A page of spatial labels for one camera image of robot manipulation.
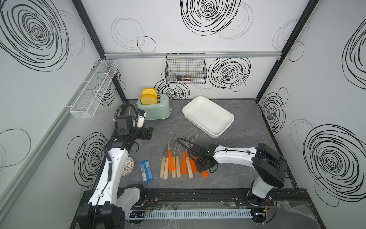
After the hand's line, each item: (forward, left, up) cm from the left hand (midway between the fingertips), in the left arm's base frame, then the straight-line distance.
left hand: (143, 126), depth 78 cm
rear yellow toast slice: (+28, +2, +1) cm, 28 cm away
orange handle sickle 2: (-18, -24, -18) cm, 35 cm away
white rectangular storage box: (+22, -42, -18) cm, 50 cm away
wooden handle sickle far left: (-14, -11, -19) cm, 26 cm away
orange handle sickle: (-14, -16, -19) cm, 28 cm away
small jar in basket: (+30, -23, +11) cm, 39 cm away
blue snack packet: (-18, -2, -20) cm, 27 cm away
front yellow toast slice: (+22, +1, -1) cm, 22 cm away
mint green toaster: (+21, -7, -10) cm, 24 cm away
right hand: (-15, -33, -21) cm, 42 cm away
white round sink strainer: (-16, +10, -20) cm, 28 cm away
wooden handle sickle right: (-16, -27, -19) cm, 37 cm away
